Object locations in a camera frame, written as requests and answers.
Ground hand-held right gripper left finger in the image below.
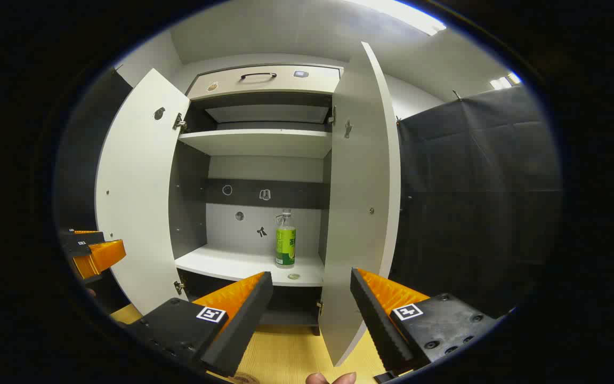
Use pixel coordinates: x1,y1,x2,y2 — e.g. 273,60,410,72
126,271,274,378

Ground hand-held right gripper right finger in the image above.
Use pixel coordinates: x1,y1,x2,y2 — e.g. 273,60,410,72
350,268,502,375

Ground white cabinet door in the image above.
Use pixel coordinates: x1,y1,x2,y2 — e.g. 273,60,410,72
318,42,401,367
95,68,191,316

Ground green label bottle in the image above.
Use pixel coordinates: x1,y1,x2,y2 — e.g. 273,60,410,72
276,209,297,268

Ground white grey cabinet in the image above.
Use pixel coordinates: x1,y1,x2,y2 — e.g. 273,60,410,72
171,63,345,337

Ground white cabinet shelf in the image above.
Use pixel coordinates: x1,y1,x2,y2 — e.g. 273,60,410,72
178,129,333,159
175,244,325,287

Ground white cabinet drawer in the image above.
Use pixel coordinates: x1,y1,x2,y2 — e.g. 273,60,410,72
187,65,344,101

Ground black backdrop cloth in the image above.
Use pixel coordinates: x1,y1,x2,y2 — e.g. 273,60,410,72
390,86,562,319

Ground small ceiling light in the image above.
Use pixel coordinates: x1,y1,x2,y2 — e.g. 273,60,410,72
490,71,522,91

